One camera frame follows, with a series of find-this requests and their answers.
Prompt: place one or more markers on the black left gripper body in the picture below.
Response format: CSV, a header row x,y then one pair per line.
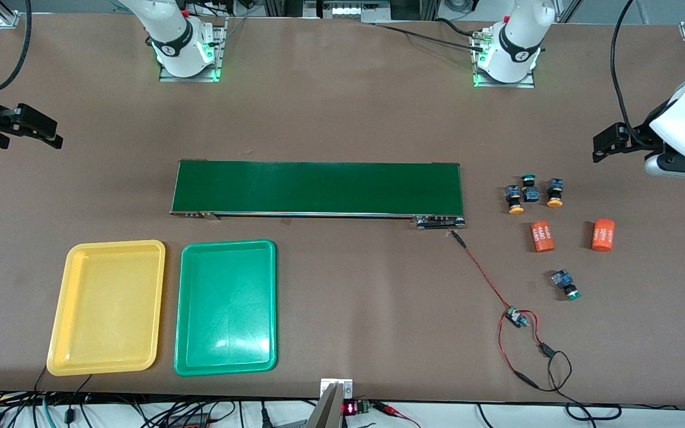
x,y
638,137

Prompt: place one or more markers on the yellow-capped push button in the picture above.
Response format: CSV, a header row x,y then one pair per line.
x,y
515,199
555,191

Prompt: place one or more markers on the orange cylinder battery cell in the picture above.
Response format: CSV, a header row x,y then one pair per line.
x,y
543,236
603,235

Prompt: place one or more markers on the green-capped push button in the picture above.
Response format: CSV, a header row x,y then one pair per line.
x,y
530,191
565,284

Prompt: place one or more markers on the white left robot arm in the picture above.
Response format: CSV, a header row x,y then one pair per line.
x,y
518,41

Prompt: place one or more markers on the small speed controller module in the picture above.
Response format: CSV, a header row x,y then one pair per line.
x,y
517,318

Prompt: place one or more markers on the yellow plastic tray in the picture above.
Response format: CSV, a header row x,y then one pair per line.
x,y
104,333

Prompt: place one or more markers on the green conveyor belt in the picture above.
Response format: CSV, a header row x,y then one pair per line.
x,y
289,187

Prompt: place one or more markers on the green plastic tray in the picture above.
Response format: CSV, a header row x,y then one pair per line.
x,y
229,333

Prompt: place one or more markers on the orange and black device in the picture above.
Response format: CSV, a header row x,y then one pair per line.
x,y
191,421

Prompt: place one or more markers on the red clip test leads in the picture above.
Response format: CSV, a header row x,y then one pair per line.
x,y
393,410

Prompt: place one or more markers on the small red digit display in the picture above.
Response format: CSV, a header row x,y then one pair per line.
x,y
349,408

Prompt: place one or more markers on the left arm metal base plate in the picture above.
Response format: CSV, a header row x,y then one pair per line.
x,y
527,82

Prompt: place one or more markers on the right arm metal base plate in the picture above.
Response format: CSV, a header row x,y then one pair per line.
x,y
219,59

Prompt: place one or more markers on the metal frame with light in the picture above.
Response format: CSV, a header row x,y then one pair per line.
x,y
345,10

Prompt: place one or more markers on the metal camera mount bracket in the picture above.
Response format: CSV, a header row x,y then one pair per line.
x,y
333,410

